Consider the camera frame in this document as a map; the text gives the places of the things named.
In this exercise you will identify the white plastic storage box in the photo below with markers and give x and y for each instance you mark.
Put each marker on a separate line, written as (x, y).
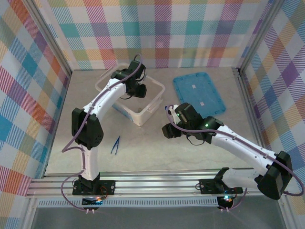
(143, 117)

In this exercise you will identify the blue plastic box lid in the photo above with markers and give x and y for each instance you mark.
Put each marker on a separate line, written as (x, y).
(202, 90)

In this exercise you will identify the blue plastic tweezers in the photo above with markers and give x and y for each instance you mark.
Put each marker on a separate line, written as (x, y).
(118, 139)

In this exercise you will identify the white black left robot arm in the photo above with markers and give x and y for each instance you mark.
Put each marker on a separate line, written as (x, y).
(93, 167)

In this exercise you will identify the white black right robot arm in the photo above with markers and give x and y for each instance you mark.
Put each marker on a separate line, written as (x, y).
(238, 143)

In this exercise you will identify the aluminium floor rail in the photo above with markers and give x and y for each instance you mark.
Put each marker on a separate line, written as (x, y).
(59, 119)
(250, 107)

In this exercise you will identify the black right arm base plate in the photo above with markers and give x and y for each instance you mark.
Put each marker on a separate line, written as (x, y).
(207, 186)

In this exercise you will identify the aluminium base rail beam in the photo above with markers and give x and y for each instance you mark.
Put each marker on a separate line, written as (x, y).
(155, 183)

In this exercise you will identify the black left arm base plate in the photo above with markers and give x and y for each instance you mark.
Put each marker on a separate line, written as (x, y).
(107, 187)

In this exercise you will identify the aluminium frame post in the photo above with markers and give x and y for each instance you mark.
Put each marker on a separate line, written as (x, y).
(47, 35)
(259, 35)

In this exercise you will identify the aluminium frame leg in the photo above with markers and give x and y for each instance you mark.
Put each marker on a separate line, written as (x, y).
(286, 214)
(29, 214)

